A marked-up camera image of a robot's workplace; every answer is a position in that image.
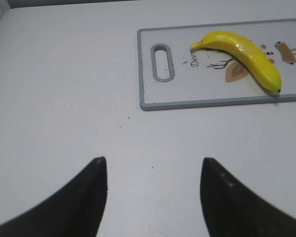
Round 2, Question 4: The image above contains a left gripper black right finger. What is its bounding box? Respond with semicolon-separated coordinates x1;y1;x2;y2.
200;158;296;237

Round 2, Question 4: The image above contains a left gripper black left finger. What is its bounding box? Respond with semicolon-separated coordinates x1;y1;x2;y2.
0;157;108;237

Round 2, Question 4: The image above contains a yellow plastic banana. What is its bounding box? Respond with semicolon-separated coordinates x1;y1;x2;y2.
190;31;282;93

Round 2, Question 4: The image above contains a white grey-rimmed cutting board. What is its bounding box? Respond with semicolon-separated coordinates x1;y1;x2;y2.
137;19;296;111

